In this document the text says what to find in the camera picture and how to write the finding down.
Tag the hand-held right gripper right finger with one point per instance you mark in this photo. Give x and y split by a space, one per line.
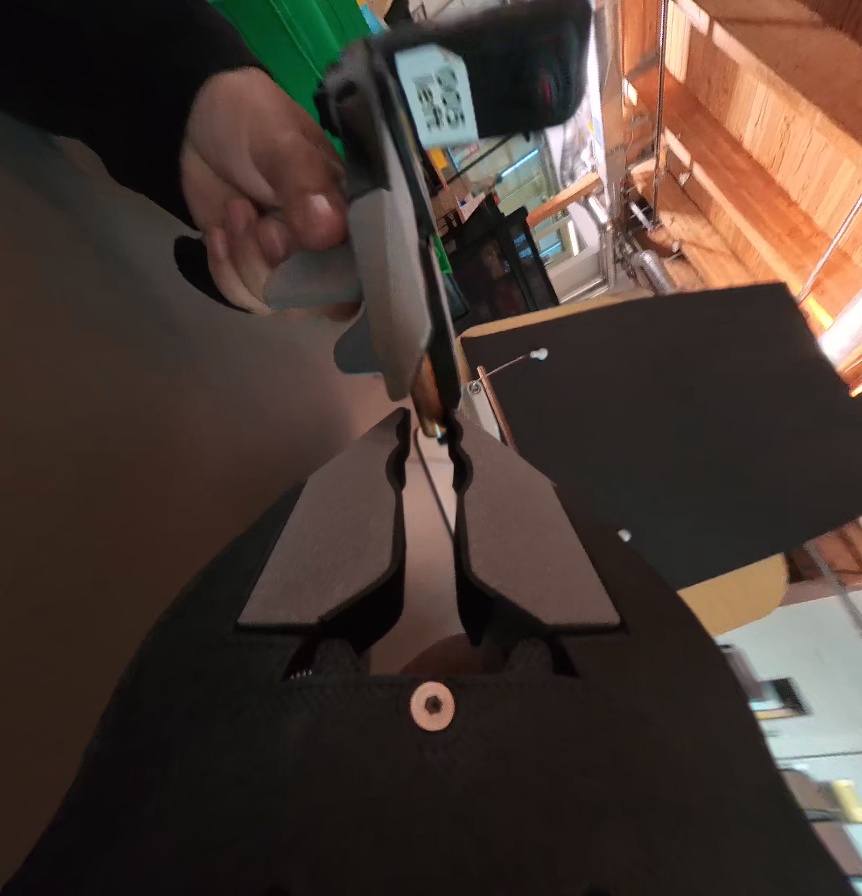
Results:
536 553

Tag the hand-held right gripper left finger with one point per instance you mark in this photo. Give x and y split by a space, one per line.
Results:
333 553

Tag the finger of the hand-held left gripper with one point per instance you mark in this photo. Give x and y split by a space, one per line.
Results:
445 350
396 294

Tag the orange battery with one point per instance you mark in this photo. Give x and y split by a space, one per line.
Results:
425 392

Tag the stack of green bins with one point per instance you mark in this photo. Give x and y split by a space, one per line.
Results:
298 42

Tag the person's left forearm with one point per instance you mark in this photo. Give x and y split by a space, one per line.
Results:
88 84

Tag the person's left hand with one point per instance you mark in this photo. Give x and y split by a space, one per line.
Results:
263 161

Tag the silver clamp bar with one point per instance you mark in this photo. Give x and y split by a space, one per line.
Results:
490 406

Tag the black cabinet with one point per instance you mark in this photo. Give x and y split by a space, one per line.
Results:
501 266

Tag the black board with wooden edge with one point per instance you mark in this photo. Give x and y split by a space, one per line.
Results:
683 434

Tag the silver ventilation duct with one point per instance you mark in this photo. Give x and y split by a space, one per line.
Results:
648 266

